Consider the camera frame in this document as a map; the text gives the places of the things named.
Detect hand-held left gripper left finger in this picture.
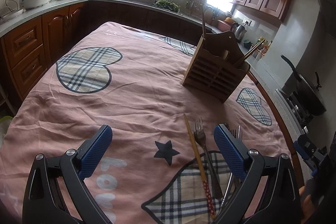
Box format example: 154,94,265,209
23,124,116,224

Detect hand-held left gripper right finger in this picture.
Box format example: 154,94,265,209
213,124,302,224

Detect metal chopstick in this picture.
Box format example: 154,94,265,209
221,175,235,211

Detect wooden utensil holder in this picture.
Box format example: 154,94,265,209
182,30,250,104

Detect gas stove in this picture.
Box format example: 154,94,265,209
278,90,315,133

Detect black wok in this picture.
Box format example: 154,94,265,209
281,55,327,117

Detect pink printed tablecloth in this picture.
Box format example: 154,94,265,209
0,21,297,224

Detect steel electric kettle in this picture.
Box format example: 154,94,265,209
230,22,247,42

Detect pink basin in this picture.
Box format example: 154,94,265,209
217,20,233,30

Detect wooden base cabinets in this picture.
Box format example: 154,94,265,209
0,1,213,109

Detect green leafy vegetables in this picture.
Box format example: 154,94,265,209
154,0,182,13

